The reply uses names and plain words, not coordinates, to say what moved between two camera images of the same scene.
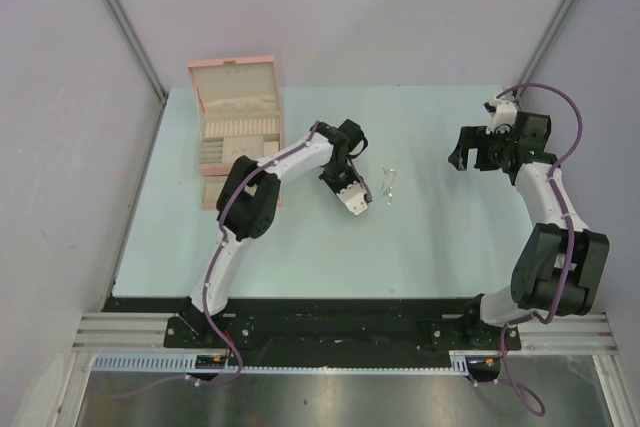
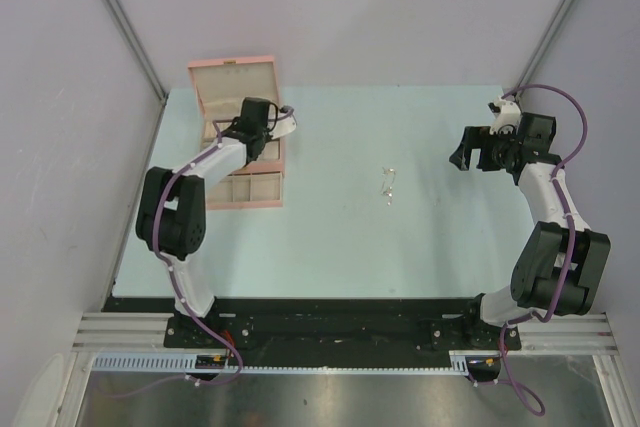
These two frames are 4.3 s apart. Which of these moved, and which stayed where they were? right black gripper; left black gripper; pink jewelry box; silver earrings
Moved: left black gripper
Stayed: pink jewelry box; silver earrings; right black gripper
